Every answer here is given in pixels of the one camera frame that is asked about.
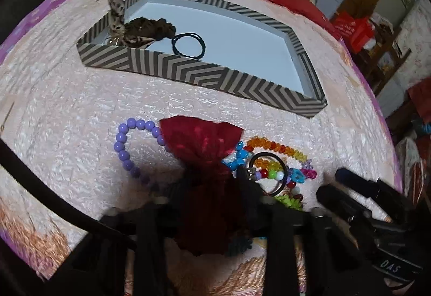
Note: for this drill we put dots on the wooden rack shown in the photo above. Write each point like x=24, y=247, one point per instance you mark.
x=387, y=53

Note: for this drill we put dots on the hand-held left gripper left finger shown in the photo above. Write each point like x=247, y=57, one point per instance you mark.
x=166, y=215

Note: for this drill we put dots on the leopard print scrunchie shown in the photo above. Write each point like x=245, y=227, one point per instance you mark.
x=116, y=2

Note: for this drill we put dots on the brown scrunchie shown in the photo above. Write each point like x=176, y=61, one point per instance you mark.
x=151, y=28

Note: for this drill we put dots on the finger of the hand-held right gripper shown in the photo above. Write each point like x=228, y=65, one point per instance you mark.
x=360, y=183
x=343, y=205

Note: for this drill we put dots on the red mesh hair bow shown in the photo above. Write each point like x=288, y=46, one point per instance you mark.
x=202, y=161

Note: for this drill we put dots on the pink textured blanket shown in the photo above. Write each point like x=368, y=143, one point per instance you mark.
x=67, y=97

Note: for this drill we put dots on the red cushion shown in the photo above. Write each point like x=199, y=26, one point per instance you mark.
x=296, y=8

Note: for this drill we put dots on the striped cardboard box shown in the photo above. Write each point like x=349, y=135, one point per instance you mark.
x=235, y=36

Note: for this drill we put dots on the red shopping bag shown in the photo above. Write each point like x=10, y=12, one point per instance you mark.
x=355, y=29

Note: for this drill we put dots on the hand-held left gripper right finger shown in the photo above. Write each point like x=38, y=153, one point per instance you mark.
x=256, y=205

